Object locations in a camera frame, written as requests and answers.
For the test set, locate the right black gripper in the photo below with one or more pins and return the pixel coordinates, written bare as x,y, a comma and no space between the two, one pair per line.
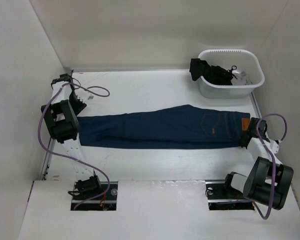
242,143

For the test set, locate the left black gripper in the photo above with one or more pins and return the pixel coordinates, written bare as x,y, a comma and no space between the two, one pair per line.
80,106

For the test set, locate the dark blue denim trousers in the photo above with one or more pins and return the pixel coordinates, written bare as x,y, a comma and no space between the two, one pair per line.
182,127

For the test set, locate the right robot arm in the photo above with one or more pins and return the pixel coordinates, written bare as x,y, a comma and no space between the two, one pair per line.
269,180

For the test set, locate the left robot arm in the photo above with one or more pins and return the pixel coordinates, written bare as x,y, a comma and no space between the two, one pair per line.
60,117

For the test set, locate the white patterned garment in basket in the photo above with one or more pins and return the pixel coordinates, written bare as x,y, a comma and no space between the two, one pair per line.
241,78

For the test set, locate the black garment in basket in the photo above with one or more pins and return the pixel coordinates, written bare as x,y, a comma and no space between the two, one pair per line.
215,75

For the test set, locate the white plastic basket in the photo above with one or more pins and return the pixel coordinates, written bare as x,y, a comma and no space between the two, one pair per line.
245,61

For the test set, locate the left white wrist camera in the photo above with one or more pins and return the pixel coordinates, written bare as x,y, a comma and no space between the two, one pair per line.
84,96

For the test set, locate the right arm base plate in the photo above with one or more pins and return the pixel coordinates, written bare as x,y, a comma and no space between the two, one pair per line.
222,198

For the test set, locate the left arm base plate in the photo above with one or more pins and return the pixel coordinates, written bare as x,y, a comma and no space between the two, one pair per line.
106,202

